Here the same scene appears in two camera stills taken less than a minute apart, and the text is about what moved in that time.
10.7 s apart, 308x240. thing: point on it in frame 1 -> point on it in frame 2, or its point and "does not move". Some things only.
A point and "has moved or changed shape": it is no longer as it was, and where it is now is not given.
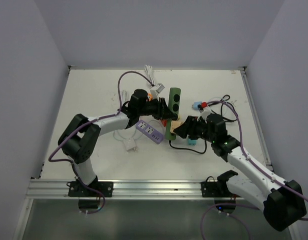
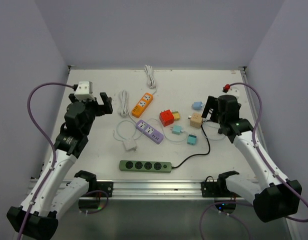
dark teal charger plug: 192,142 does not move
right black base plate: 216,189 does not move
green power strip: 174,99 -> 145,166
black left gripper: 166,113 -> 101,109
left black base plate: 75,189 does not move
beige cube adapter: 174,124 has moved or changed shape
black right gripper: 188,128 -> 212,103
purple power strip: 149,132 does not move
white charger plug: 129,144 does not move
